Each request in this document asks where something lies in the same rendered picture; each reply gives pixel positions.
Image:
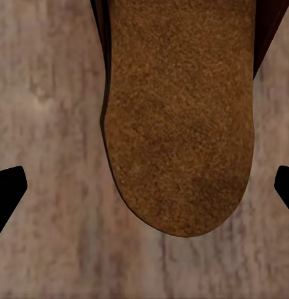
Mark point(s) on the sandal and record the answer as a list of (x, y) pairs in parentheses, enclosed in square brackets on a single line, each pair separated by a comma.
[(177, 114)]

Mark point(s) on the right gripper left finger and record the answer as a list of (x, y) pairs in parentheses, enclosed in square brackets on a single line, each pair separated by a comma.
[(13, 185)]

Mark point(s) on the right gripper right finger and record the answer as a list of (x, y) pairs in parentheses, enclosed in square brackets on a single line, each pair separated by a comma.
[(281, 184)]

